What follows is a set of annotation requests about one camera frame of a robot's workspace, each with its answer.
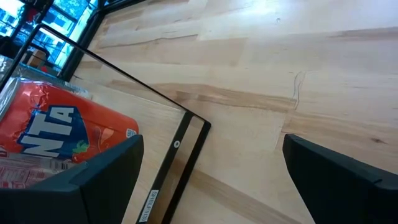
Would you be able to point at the red Fanta can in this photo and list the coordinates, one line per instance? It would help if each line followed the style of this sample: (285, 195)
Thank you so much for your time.
(93, 124)

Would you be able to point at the wooden shelf with black frame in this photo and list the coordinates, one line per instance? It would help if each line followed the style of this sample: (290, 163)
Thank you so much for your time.
(155, 130)

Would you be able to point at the brown cardboard box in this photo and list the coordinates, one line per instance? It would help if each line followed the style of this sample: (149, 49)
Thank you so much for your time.
(35, 58)

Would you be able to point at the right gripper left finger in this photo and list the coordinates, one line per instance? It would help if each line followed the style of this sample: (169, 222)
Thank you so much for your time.
(77, 199)

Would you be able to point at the black aluminium rig frame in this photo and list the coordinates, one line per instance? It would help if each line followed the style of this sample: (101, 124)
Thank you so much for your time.
(80, 45)

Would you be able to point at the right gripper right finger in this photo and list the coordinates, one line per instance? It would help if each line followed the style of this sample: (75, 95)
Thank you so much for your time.
(348, 193)

